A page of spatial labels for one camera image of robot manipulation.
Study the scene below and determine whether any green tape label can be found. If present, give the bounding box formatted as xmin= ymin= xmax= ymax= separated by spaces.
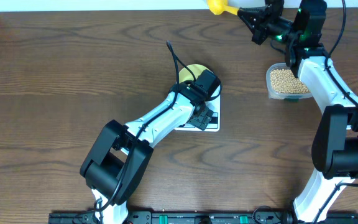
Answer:
xmin=284 ymin=98 xmax=300 ymax=102

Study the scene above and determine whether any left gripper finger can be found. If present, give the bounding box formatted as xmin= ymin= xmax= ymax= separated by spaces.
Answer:
xmin=184 ymin=115 xmax=209 ymax=130
xmin=199 ymin=109 xmax=213 ymax=129

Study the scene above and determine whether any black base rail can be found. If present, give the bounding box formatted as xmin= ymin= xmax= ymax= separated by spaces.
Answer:
xmin=48 ymin=210 xmax=358 ymax=224

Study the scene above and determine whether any yellow plastic measuring scoop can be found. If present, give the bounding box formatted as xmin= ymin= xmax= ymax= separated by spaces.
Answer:
xmin=206 ymin=0 xmax=239 ymax=15

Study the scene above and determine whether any soybeans pile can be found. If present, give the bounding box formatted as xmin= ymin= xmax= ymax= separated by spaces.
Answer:
xmin=270 ymin=68 xmax=310 ymax=94

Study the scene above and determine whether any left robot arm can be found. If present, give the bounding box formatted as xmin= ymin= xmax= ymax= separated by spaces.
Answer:
xmin=80 ymin=69 xmax=221 ymax=223

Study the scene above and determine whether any pale yellow bowl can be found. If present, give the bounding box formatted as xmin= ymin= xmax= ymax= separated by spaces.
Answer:
xmin=178 ymin=64 xmax=209 ymax=85

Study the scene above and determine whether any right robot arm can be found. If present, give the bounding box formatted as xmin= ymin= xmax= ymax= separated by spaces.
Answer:
xmin=237 ymin=0 xmax=358 ymax=223

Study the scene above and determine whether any clear plastic container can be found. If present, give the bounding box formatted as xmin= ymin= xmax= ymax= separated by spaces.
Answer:
xmin=266 ymin=63 xmax=312 ymax=100

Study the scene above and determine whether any white digital kitchen scale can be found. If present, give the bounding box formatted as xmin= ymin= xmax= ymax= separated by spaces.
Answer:
xmin=172 ymin=70 xmax=221 ymax=133

